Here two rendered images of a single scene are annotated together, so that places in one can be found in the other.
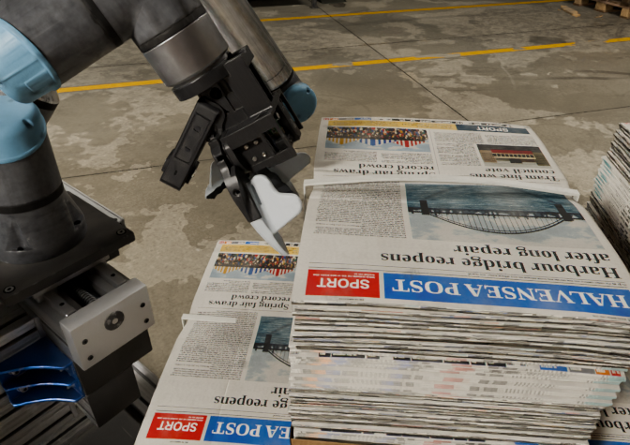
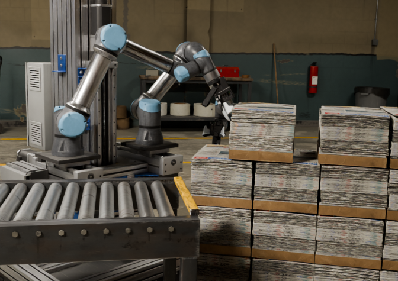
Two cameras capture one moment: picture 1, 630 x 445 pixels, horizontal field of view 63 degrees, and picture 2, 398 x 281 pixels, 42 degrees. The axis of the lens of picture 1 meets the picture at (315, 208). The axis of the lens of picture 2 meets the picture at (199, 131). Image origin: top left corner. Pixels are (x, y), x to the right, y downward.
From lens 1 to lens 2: 1.99 m
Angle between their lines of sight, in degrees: 25
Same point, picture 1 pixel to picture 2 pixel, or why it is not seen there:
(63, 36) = (192, 69)
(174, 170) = (205, 102)
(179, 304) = not seen: hidden behind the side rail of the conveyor
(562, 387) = (283, 131)
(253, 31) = not seen: hidden behind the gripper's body
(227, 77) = (220, 80)
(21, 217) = (150, 130)
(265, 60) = not seen: hidden behind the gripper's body
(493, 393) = (270, 133)
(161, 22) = (209, 68)
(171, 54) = (209, 75)
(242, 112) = (222, 89)
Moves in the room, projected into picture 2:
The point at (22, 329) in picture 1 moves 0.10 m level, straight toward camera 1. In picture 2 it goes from (143, 165) to (152, 169)
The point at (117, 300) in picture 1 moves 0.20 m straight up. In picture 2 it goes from (175, 156) to (176, 118)
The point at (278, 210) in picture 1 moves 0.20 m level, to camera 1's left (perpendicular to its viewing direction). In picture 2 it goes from (228, 109) to (186, 107)
